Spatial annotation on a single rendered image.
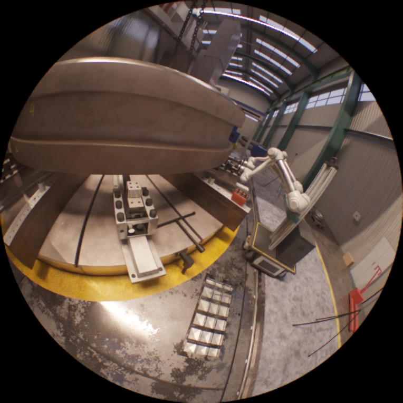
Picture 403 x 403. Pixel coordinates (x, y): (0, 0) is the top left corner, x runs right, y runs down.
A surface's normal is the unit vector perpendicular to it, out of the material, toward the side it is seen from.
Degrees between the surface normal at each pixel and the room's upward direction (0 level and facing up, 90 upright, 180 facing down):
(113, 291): 0
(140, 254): 0
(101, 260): 0
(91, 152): 90
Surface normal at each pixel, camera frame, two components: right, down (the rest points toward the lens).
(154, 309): 0.35, -0.76
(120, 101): 0.43, 0.65
